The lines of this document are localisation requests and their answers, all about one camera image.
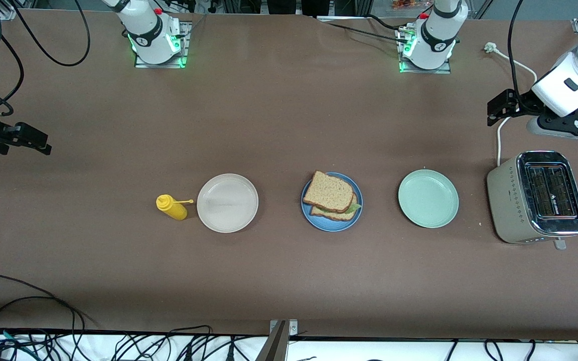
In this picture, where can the mint green round plate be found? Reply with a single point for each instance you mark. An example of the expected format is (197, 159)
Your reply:
(428, 198)

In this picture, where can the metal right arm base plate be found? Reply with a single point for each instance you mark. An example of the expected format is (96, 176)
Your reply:
(186, 50)

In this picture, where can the blue round plate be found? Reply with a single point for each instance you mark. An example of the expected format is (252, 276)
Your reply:
(319, 224)

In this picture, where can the brown bread slice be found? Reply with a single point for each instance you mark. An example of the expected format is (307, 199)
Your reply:
(339, 215)
(328, 193)

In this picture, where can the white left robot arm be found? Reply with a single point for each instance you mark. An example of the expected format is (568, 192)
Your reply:
(437, 35)

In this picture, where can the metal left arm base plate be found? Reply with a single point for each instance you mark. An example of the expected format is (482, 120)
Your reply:
(424, 71)

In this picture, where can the beige chrome toaster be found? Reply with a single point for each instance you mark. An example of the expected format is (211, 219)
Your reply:
(507, 200)

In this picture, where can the green lettuce leaf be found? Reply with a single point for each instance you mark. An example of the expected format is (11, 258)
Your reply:
(354, 206)

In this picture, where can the yellow mustard squeeze bottle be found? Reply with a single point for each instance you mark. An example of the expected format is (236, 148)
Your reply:
(172, 208)

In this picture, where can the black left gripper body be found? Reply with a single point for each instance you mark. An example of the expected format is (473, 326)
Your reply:
(524, 105)

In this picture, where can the beige white round plate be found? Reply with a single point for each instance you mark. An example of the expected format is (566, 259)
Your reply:
(227, 203)

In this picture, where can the aluminium profile bracket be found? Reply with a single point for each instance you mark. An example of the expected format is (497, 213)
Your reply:
(276, 346)

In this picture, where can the orange snack packet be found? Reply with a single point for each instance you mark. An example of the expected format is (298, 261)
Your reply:
(409, 4)

